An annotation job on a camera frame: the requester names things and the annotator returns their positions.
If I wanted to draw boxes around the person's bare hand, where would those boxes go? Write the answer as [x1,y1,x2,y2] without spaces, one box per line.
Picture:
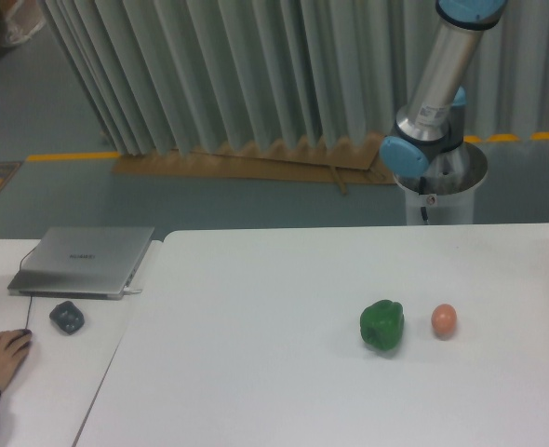
[0,329,31,392]

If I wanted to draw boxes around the black computer mouse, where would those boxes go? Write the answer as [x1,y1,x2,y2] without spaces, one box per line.
[15,329,33,350]

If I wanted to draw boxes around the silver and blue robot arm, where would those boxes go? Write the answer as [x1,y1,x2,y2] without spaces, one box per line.
[380,1,507,178]

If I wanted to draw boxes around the green bell pepper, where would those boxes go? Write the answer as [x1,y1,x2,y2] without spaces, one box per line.
[359,300,405,351]

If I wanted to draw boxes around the small black gadget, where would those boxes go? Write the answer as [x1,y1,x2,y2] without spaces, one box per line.
[49,301,86,335]

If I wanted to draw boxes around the silver closed laptop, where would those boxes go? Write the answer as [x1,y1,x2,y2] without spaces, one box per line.
[7,226,154,299]

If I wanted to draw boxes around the grey folding curtain screen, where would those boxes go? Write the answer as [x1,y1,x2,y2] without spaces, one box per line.
[40,1,549,155]

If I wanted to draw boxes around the plastic wrapped cardboard boxes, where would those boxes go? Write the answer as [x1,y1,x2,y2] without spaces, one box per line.
[0,0,46,47]

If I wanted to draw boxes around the brown cardboard sheet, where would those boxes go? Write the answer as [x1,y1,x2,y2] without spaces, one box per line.
[112,132,395,195]

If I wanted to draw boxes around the brown egg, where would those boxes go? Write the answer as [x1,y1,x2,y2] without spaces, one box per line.
[431,304,458,338]

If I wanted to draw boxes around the black mouse cable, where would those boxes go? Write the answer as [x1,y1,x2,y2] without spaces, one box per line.
[0,237,41,332]

